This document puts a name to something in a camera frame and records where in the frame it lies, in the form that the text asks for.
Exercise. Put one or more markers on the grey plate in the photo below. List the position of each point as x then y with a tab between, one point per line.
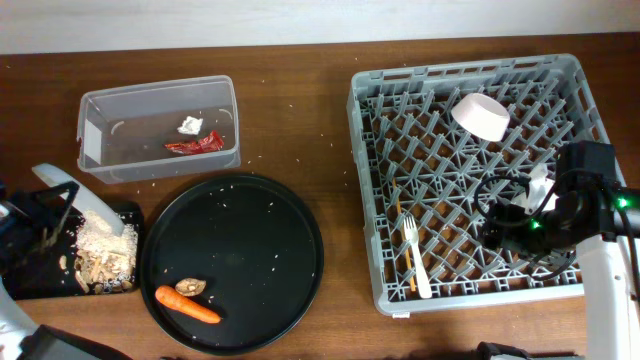
85	201

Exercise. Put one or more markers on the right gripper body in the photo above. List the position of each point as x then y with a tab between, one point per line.
544	237

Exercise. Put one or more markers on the wooden chopstick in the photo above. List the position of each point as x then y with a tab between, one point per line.
408	263

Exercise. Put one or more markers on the white tissue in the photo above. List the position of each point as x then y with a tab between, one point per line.
190	126

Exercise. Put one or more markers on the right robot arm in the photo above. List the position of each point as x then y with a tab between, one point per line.
610	275

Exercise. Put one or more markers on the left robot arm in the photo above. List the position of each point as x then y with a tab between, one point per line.
23	339

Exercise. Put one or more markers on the clear plastic bin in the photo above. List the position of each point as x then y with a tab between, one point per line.
122	131

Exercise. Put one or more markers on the peanut shells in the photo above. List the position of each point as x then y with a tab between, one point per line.
100	274

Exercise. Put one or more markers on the rice pile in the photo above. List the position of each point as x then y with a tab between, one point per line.
95	237

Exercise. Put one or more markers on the orange carrot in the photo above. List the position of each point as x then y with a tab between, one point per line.
171	299

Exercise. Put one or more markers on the black rectangular tray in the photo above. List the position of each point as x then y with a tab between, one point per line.
50	274

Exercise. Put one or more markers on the white plastic fork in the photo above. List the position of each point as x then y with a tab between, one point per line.
412	236

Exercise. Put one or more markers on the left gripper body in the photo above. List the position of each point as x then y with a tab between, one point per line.
29	226

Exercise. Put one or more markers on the grey dishwasher rack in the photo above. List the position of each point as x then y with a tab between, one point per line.
401	127

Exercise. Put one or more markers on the cream cup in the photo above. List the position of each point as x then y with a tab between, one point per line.
539	194

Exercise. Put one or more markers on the brown nut shell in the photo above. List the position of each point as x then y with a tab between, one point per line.
190	287

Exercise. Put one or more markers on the black round tray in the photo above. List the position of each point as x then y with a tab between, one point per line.
259	250

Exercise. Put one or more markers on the pink bowl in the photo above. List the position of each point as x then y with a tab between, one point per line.
482	116

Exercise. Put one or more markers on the red snack wrapper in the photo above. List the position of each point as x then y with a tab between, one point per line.
211	143

